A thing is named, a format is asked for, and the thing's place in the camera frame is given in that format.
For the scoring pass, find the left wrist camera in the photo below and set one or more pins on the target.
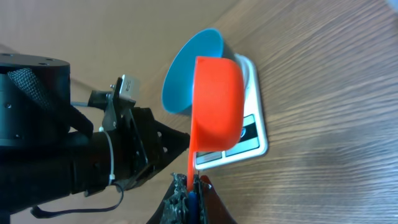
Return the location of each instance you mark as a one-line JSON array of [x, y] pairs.
[[129, 89]]

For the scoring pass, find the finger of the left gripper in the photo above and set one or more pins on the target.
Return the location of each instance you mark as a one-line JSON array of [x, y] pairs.
[[169, 144]]

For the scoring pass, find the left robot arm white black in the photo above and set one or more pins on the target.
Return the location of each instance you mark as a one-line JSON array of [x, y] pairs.
[[50, 150]]

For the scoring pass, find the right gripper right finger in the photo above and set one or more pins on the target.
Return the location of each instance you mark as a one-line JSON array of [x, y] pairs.
[[212, 209]]

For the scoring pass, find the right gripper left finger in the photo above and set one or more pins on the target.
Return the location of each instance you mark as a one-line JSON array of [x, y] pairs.
[[173, 208]]

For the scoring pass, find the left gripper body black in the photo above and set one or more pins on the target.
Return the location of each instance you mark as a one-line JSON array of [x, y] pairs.
[[137, 149]]

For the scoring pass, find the orange measuring scoop blue handle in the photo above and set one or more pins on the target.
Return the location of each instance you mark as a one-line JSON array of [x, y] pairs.
[[217, 114]]

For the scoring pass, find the blue bowl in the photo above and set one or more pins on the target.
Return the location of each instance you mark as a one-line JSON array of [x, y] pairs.
[[178, 84]]

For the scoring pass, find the white digital kitchen scale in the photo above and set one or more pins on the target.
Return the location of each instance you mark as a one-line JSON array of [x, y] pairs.
[[253, 141]]

